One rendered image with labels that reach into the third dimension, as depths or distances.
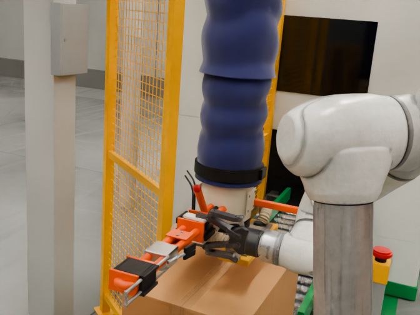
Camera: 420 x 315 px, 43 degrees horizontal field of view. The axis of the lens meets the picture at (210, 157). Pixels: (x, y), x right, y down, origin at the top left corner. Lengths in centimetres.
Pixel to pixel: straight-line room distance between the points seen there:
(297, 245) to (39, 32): 153
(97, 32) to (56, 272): 977
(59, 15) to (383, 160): 172
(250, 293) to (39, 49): 139
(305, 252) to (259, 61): 56
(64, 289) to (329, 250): 205
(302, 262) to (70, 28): 148
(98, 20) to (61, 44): 979
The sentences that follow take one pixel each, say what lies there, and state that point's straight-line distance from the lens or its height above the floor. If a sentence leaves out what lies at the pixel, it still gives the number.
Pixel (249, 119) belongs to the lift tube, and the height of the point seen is 148.
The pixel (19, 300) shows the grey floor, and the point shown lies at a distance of 359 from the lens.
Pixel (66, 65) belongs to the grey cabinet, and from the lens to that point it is 241.
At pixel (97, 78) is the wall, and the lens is 1209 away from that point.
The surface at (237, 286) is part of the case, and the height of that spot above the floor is 95.
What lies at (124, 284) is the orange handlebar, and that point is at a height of 119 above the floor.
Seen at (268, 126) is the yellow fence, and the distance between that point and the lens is 371.
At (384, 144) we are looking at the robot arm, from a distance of 90.
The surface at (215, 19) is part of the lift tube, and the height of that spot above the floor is 176.
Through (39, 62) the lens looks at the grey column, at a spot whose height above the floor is 152.
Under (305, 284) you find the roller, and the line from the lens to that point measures 275.
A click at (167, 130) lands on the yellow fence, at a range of 225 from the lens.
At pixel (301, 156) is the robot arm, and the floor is 157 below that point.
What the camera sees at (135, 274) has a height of 120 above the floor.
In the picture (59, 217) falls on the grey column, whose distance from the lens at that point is 264.
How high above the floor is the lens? 177
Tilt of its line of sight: 15 degrees down
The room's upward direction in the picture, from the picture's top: 4 degrees clockwise
